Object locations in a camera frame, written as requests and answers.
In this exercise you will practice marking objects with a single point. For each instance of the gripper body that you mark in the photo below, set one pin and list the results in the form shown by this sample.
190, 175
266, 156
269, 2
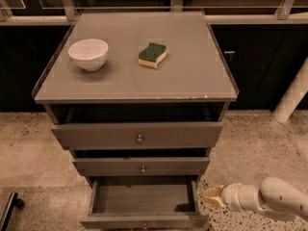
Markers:
231, 194

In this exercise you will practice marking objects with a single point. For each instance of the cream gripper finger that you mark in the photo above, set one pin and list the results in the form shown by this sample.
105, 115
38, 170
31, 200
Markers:
212, 196

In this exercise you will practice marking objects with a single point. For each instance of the grey bottom drawer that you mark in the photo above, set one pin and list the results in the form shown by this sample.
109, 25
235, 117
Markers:
144, 203

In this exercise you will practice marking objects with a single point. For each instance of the grey drawer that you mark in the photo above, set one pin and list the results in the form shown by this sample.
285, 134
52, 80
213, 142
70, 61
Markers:
144, 203
141, 166
152, 135

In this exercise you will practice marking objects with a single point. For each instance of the grey middle drawer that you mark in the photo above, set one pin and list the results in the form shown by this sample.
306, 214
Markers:
141, 166

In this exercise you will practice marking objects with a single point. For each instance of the grey drawer cabinet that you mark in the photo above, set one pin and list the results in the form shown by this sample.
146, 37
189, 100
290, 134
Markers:
191, 84

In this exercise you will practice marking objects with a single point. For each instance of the grey top drawer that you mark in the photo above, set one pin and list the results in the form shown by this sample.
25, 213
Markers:
152, 135

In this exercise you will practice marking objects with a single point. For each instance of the white pillar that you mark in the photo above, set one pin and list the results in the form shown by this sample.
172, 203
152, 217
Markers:
294, 94

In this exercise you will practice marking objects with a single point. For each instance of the green yellow sponge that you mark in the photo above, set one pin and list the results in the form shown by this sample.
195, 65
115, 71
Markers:
152, 55

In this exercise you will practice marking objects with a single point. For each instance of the white ceramic bowl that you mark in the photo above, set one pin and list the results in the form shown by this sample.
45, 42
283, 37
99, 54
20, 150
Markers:
89, 54

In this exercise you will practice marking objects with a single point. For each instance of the black wheeled base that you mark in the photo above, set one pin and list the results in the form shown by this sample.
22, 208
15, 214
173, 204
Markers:
13, 202

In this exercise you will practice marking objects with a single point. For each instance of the dark wall cabinets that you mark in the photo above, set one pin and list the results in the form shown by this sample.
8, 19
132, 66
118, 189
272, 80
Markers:
263, 59

